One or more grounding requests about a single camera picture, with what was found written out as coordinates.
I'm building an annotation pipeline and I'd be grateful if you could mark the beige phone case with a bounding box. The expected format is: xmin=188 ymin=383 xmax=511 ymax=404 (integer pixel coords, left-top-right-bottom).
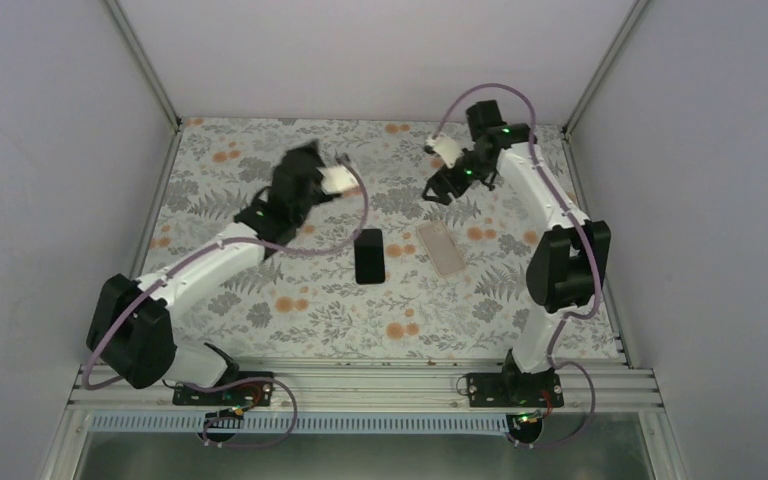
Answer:
xmin=417 ymin=220 xmax=467 ymax=277

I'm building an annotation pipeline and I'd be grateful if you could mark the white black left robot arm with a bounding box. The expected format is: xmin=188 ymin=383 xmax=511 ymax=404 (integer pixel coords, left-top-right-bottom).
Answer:
xmin=85 ymin=140 xmax=332 ymax=405

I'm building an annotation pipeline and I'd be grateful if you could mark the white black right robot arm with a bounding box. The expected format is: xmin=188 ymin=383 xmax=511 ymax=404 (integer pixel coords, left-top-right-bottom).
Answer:
xmin=422 ymin=100 xmax=611 ymax=407

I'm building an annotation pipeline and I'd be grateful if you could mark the floral patterned table mat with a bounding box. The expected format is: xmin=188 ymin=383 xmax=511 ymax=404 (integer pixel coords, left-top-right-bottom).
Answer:
xmin=118 ymin=117 xmax=625 ymax=362

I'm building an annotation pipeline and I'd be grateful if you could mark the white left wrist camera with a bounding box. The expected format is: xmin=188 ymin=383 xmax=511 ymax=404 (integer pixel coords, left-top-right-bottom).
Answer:
xmin=318 ymin=165 xmax=359 ymax=195

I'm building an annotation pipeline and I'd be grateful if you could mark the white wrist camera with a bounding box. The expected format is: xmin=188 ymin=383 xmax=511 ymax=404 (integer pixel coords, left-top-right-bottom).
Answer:
xmin=318 ymin=165 xmax=359 ymax=195
xmin=424 ymin=133 xmax=463 ymax=169

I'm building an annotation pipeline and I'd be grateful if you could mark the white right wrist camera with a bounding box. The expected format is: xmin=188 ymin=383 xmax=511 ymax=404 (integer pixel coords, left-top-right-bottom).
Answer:
xmin=424 ymin=133 xmax=463 ymax=169

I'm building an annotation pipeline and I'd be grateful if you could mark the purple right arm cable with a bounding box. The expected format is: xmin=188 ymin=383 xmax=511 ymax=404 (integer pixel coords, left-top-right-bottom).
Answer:
xmin=435 ymin=82 xmax=607 ymax=452

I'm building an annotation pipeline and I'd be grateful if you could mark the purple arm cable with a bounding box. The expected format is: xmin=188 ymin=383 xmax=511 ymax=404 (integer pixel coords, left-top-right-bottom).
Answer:
xmin=435 ymin=82 xmax=607 ymax=452
xmin=80 ymin=155 xmax=371 ymax=452

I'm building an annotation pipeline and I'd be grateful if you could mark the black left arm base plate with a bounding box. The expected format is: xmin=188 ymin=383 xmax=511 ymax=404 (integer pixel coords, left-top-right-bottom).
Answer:
xmin=172 ymin=371 xmax=274 ymax=408

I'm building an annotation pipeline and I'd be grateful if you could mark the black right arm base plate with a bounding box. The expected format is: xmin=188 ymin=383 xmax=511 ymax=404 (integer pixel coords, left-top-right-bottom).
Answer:
xmin=466 ymin=370 xmax=565 ymax=408

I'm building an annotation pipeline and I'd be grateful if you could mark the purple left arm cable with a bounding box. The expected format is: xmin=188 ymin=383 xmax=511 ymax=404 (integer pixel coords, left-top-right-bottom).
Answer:
xmin=80 ymin=155 xmax=371 ymax=452

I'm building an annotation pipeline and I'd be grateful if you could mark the aluminium front rail frame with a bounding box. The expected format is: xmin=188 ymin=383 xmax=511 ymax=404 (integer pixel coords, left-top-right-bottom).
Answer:
xmin=69 ymin=360 xmax=665 ymax=413

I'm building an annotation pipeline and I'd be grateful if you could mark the slotted grey cable duct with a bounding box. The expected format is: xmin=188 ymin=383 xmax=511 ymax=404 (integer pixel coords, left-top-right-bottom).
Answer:
xmin=89 ymin=411 xmax=508 ymax=435

